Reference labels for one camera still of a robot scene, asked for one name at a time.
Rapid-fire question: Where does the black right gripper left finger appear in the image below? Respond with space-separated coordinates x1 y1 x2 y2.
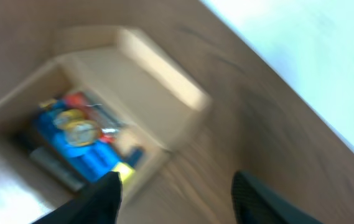
34 171 123 224

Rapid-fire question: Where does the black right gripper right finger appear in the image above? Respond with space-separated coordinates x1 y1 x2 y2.
231 170 321 224

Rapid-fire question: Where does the yellow highlighter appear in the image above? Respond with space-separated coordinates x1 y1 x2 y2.
111 146 145 184

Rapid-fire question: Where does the blue whiteboard eraser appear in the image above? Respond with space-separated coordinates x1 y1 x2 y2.
34 113 122 183

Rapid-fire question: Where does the red black stapler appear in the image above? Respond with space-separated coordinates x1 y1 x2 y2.
62 91 126 144

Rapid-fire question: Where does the cardboard box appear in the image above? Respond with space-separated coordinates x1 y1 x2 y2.
0 26 212 203

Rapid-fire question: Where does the black whiteboard marker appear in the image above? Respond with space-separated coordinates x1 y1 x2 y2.
29 146 85 192

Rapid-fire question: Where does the gold correction tape dispenser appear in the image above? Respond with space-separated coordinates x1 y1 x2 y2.
36 98 101 147

